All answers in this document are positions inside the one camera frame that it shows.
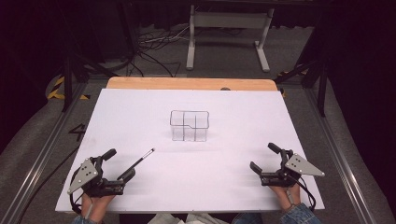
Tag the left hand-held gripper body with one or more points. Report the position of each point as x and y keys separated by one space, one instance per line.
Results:
x=88 y=179

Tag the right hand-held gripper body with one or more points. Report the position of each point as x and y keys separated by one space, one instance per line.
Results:
x=291 y=169

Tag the black pen with silver tip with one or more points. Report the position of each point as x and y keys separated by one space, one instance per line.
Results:
x=140 y=160

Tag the person's left hand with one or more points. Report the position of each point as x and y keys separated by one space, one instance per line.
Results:
x=97 y=205

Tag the person's right hand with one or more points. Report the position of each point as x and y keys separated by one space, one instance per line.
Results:
x=284 y=196

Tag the white board table cover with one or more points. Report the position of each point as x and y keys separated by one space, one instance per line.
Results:
x=218 y=177

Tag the person's blue jeans lap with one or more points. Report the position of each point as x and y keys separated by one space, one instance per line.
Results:
x=246 y=218

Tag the clear plastic divided organizer box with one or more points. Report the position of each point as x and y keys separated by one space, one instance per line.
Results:
x=189 y=126

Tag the yellow black hazard tape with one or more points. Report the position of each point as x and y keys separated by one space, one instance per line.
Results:
x=59 y=90

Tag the black tripod stand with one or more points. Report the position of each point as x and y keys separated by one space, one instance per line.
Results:
x=71 y=70
x=315 y=73

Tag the aluminium floor rail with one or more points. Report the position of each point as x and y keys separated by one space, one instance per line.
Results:
x=36 y=157
x=340 y=155

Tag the white metal desk frame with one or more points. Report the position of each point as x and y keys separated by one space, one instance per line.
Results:
x=230 y=20

